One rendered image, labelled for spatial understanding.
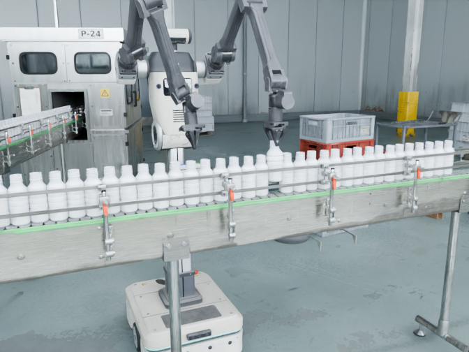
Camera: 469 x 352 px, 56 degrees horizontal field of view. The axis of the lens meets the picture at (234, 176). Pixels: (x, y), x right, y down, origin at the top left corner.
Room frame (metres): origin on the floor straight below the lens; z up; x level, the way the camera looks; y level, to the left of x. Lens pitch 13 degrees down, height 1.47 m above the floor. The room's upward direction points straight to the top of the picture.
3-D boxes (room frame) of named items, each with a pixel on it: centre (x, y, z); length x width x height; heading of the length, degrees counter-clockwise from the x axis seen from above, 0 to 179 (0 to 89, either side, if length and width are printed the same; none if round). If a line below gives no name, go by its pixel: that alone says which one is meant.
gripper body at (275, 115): (1.77, -0.16, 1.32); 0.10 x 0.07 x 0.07; 23
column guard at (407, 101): (11.12, -4.33, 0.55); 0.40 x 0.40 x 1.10; 23
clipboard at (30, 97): (4.97, 2.27, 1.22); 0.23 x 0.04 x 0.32; 95
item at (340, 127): (4.23, -0.98, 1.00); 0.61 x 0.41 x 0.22; 120
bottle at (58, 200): (1.44, 0.60, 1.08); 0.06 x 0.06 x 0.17
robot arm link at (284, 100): (1.73, -0.18, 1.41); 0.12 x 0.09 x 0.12; 24
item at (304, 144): (4.23, -0.99, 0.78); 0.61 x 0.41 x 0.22; 119
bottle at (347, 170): (1.90, -0.49, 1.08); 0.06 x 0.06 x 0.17
